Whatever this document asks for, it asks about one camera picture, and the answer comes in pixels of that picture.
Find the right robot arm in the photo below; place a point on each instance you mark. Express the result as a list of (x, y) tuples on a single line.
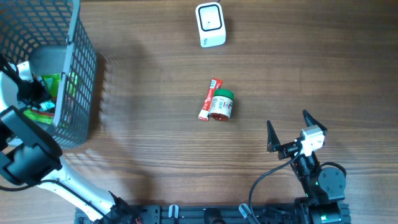
[(323, 183)]

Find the grey plastic mesh basket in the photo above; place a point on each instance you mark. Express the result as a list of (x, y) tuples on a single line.
[(51, 37)]

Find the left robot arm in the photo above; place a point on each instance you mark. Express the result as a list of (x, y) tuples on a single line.
[(38, 162)]

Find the green candy bag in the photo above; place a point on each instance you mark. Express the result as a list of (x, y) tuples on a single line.
[(52, 82)]

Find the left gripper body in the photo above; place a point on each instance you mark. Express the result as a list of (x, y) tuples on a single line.
[(23, 90)]

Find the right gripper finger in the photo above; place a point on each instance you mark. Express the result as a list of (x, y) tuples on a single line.
[(311, 121), (273, 143)]

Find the green lidded white jar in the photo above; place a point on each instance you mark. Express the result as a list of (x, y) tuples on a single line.
[(222, 104)]

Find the white barcode scanner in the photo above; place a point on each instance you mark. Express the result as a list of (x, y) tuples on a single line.
[(211, 26)]

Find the red stick sachet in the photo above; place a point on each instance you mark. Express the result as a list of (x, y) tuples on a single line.
[(204, 113)]

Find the red teal snack packet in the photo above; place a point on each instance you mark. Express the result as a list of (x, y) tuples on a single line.
[(47, 106)]

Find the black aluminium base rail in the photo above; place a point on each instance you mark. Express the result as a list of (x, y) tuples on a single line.
[(217, 214)]

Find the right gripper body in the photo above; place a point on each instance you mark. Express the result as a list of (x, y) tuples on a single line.
[(289, 148)]

